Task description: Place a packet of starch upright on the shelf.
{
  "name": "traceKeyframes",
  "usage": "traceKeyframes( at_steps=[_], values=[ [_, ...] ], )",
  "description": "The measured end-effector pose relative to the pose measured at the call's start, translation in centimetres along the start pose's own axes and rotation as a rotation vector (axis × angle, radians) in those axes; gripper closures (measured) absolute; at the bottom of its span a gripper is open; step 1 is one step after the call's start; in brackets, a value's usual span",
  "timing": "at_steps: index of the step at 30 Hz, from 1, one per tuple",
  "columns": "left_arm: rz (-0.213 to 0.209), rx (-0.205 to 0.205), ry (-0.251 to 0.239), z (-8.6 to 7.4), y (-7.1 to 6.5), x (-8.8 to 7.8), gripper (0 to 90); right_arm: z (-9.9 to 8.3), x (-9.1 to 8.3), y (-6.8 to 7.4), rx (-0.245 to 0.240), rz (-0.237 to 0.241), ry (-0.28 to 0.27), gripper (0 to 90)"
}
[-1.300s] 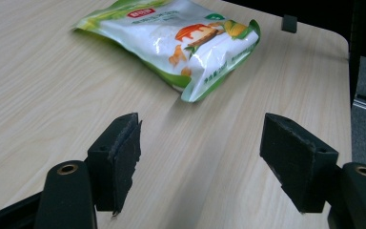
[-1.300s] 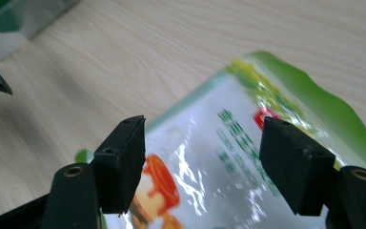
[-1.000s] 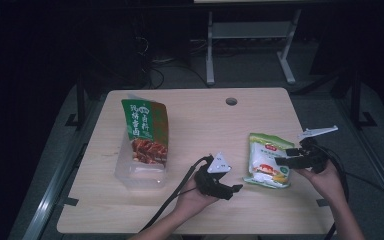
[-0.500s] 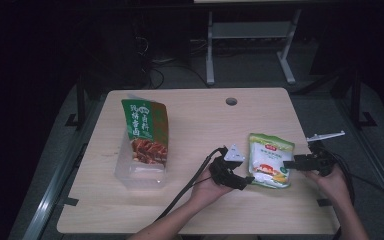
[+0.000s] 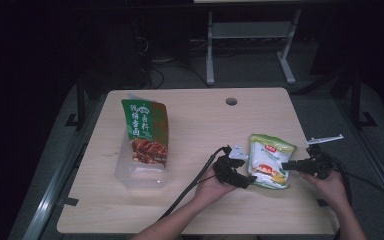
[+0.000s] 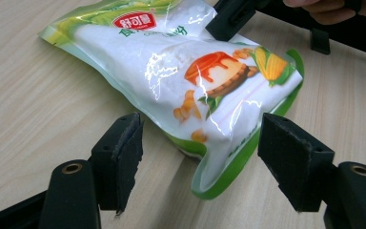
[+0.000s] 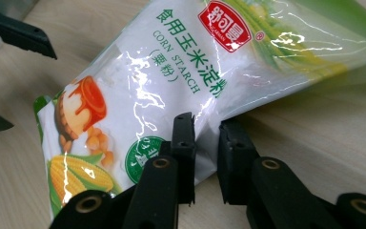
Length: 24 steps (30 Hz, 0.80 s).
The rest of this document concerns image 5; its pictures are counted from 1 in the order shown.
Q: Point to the clear plastic container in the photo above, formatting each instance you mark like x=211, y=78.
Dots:
x=140, y=176

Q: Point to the black table edge bracket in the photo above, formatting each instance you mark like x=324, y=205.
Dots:
x=70, y=201

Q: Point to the black metal stand leg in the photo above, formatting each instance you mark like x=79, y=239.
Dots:
x=80, y=100
x=355, y=100

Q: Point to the white metal stand frame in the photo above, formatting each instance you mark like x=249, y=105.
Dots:
x=210, y=50

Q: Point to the green and red food packet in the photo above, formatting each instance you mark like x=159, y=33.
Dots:
x=143, y=123

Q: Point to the person's right hand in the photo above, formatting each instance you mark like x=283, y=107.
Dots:
x=331, y=190

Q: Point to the aluminium floor rail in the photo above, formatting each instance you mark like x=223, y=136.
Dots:
x=380, y=165
x=51, y=196

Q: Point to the green and white food packet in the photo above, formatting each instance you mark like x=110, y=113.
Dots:
x=266, y=153

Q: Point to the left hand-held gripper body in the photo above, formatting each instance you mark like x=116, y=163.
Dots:
x=225, y=168

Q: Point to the person's left hand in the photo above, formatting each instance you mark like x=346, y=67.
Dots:
x=208, y=188

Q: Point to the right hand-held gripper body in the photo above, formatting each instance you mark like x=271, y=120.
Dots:
x=320, y=165

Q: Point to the grey round table grommet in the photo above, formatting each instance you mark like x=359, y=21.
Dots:
x=231, y=101

